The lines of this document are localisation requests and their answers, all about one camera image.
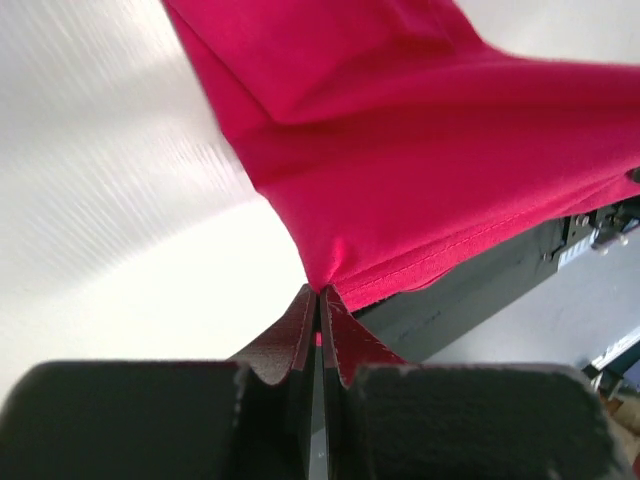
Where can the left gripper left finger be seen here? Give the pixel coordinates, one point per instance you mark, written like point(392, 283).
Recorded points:
point(247, 417)

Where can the pink t shirt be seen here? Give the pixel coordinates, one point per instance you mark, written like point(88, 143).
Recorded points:
point(395, 143)

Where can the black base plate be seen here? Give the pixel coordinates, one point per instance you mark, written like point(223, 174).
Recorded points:
point(416, 325)

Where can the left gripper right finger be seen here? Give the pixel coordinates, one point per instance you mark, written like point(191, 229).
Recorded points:
point(388, 418)

